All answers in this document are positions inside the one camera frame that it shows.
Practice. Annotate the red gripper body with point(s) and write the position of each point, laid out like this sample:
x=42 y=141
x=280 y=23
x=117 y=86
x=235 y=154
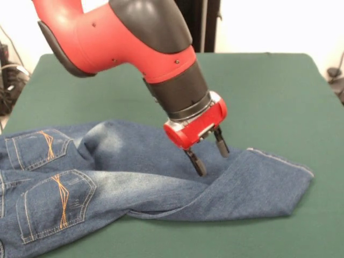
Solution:
x=193 y=129

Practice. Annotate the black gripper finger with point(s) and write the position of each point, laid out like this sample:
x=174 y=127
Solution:
x=221 y=143
x=197 y=164

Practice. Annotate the blue denim jeans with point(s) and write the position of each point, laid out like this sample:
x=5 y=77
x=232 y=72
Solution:
x=134 y=188

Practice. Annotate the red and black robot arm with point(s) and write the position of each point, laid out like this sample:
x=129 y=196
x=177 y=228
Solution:
x=107 y=45

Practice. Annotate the dark green table cloth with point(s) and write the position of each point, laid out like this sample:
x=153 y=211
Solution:
x=268 y=94

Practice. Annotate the dark grey stand foot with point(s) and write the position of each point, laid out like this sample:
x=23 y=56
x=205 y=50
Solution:
x=333 y=72

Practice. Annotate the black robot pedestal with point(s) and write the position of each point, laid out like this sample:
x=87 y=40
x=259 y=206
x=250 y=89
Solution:
x=207 y=27

